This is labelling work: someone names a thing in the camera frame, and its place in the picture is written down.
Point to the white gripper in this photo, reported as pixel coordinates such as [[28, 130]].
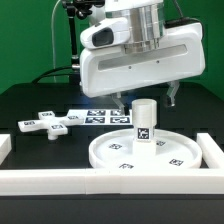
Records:
[[106, 68]]

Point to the white round table top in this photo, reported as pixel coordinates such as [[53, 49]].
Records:
[[119, 150]]

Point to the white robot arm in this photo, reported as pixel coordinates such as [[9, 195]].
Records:
[[131, 46]]

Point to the white marker sheet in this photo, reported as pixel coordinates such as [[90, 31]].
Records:
[[101, 116]]

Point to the white cross-shaped table base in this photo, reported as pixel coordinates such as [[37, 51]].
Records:
[[55, 126]]

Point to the white U-shaped boundary frame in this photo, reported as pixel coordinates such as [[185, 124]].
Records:
[[208, 180]]

